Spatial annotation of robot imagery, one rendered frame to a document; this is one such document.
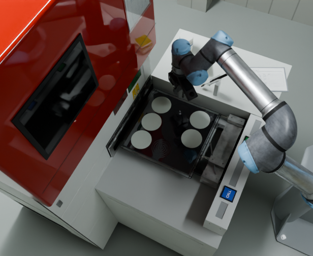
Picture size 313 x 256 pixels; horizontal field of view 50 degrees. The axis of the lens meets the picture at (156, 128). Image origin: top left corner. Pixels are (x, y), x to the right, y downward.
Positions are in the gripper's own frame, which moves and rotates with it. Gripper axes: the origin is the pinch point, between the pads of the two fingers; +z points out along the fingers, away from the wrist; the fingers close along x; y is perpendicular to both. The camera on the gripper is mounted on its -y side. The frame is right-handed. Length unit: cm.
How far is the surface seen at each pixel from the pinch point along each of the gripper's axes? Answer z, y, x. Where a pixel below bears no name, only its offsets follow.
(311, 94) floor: 99, 5, -126
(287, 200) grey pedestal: 69, -58, -41
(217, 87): -4.9, -5.7, -15.3
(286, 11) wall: 91, 84, -160
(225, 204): 4, -53, 10
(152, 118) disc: 9.0, 2.2, 16.0
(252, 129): 3.5, -29.3, -20.5
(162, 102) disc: 9.0, 7.5, 7.3
